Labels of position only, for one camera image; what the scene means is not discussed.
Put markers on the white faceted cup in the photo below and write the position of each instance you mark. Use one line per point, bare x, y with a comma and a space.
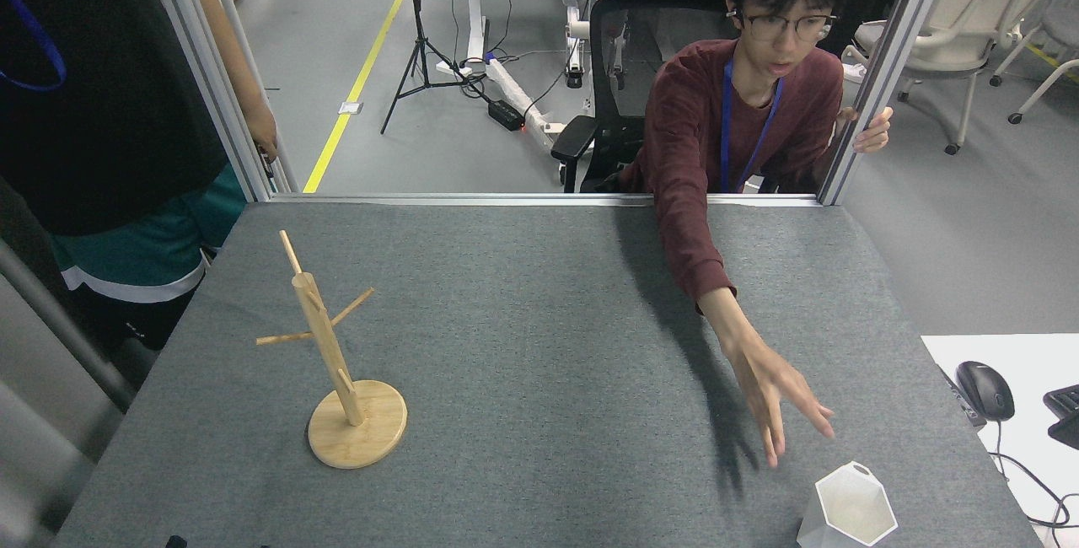
851, 506

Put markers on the standing person's left forearm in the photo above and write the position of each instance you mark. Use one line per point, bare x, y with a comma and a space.
232, 51

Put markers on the seated person's right forearm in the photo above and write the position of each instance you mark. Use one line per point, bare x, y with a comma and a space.
721, 320

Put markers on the wooden cup rack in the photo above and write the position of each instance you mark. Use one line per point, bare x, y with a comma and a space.
358, 430

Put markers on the standing person's left hand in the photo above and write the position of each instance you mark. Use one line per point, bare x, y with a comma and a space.
265, 135

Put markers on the seated person's right hand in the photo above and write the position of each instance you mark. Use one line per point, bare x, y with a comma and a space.
771, 396

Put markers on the seated person's left hand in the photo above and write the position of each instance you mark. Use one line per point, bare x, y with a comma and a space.
875, 133

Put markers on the white floor socket plate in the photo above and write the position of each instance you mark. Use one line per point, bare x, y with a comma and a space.
351, 108

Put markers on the thin silver pole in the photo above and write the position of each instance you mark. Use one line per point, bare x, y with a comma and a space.
253, 76

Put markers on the white power strip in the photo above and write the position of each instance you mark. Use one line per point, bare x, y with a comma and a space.
451, 69

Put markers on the black office chair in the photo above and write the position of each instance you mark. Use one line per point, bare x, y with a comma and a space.
607, 135

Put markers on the black tripod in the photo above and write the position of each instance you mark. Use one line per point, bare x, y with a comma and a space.
419, 25

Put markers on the white desk with dark top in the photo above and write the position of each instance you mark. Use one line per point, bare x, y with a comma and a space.
476, 17

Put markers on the white stand on wheels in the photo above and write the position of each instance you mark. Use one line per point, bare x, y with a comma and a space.
575, 25

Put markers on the seated person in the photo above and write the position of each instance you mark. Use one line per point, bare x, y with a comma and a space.
742, 126

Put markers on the black flat device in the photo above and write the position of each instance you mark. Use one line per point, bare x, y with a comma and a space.
963, 400

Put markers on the black glasses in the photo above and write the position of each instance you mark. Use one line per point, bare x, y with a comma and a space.
780, 26

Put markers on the black computer mouse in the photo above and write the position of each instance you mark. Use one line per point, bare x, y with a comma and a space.
985, 389

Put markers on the white side table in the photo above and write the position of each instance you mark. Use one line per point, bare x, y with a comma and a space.
1037, 354

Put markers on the black keyboard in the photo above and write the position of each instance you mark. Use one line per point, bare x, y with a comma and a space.
1064, 417

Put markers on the white armchair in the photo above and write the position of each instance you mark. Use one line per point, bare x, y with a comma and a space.
969, 17

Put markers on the white chair with grey seat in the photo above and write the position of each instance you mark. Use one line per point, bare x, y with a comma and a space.
1058, 25

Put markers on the silver table rail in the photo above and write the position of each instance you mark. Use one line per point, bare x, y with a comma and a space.
506, 199

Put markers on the silver aluminium post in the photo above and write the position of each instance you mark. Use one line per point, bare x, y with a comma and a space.
885, 67
206, 67

